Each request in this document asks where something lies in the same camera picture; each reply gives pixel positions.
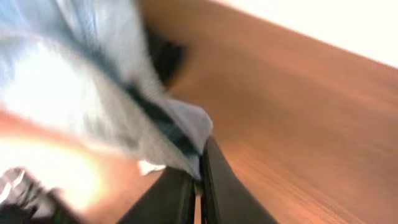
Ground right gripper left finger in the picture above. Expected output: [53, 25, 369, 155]
[118, 168, 196, 224]

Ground folded dark navy garment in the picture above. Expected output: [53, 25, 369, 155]
[146, 27, 185, 86]

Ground cluttered equipment beside table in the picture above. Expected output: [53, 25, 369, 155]
[1, 168, 83, 224]

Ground light blue grey t-shirt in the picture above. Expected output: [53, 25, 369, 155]
[1, 0, 212, 179]

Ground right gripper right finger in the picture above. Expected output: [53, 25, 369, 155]
[201, 138, 277, 224]

